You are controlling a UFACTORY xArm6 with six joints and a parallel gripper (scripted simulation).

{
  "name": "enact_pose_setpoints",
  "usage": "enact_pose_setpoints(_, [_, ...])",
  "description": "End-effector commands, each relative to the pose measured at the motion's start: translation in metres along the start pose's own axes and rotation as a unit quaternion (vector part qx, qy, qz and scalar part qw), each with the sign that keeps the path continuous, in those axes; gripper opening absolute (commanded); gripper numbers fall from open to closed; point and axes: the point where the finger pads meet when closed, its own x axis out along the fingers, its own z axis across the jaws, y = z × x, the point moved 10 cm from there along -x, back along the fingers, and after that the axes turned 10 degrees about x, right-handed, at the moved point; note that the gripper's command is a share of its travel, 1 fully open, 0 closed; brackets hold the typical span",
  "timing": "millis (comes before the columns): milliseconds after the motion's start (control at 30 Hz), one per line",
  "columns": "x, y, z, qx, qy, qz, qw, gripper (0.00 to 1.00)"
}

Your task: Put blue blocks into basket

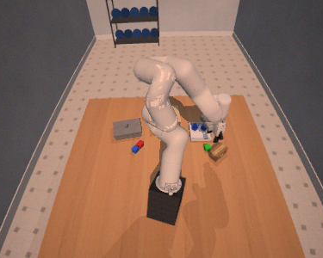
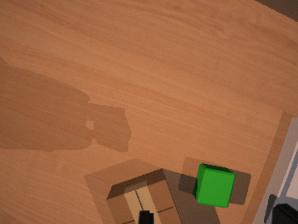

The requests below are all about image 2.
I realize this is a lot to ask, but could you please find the brown cardboard box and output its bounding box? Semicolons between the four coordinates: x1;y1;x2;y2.
106;168;182;224

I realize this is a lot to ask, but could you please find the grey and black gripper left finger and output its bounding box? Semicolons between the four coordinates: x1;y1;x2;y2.
138;210;154;224

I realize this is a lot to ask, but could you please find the green block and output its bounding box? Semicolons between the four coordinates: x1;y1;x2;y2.
193;163;236;208

